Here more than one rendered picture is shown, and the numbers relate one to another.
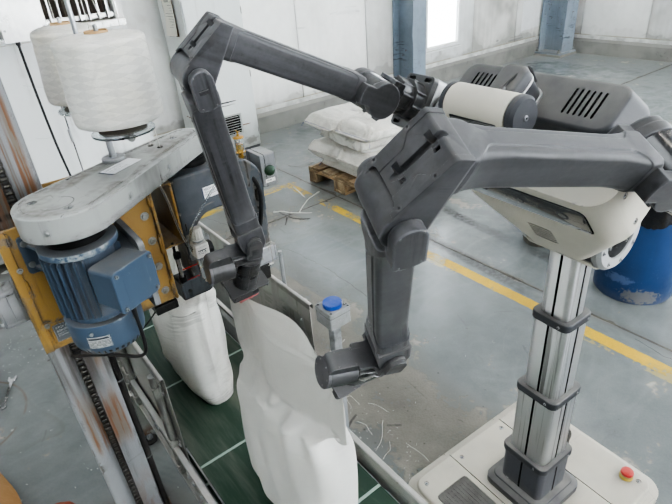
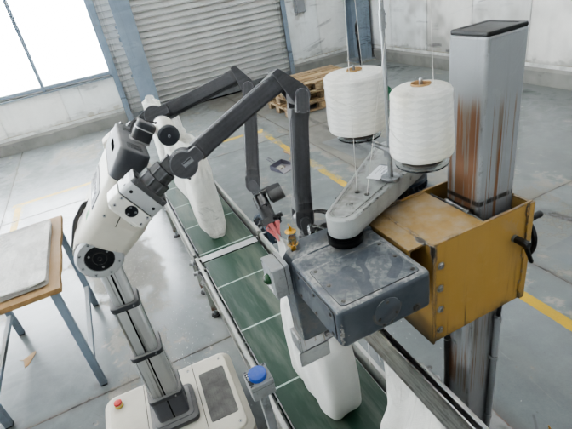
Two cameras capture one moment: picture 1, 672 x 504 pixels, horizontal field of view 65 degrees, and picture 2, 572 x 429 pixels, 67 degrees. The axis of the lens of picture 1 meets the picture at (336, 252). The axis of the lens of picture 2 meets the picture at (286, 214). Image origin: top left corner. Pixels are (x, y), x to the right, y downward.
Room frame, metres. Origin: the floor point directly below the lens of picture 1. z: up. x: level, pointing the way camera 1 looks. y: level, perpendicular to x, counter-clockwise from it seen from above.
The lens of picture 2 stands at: (2.20, 0.47, 1.95)
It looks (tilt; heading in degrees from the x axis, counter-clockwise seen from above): 29 degrees down; 196
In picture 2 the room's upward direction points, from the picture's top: 11 degrees counter-clockwise
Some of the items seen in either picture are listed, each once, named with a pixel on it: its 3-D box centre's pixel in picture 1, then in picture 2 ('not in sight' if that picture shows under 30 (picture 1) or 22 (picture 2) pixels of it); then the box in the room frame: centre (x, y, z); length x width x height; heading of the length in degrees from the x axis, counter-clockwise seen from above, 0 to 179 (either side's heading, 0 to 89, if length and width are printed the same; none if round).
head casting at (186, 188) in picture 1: (200, 195); (352, 298); (1.37, 0.36, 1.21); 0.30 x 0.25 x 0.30; 36
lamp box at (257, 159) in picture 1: (261, 166); (277, 275); (1.36, 0.18, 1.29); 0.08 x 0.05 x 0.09; 36
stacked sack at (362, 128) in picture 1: (382, 122); not in sight; (4.04, -0.44, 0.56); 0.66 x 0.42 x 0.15; 126
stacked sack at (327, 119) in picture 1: (347, 114); not in sight; (4.36, -0.19, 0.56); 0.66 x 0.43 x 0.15; 123
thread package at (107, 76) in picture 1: (109, 79); (356, 100); (1.02, 0.39, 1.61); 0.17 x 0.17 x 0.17
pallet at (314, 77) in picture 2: not in sight; (308, 81); (-4.64, -0.71, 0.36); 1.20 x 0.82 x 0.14; 122
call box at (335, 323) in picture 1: (333, 313); (259, 381); (1.31, 0.02, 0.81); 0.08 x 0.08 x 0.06; 36
